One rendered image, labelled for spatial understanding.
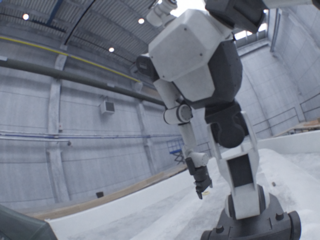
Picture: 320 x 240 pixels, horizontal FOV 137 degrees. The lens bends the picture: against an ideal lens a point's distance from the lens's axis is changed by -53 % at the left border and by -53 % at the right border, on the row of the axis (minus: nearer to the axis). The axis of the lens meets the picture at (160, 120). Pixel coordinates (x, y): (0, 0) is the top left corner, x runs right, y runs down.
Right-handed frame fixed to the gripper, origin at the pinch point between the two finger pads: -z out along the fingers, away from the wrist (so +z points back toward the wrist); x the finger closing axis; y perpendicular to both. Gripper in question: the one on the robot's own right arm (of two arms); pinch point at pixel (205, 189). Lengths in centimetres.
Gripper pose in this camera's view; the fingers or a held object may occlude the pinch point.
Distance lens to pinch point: 85.8
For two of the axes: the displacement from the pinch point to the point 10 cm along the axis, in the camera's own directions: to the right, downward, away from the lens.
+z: -3.5, -9.3, -1.1
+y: 5.5, -1.1, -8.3
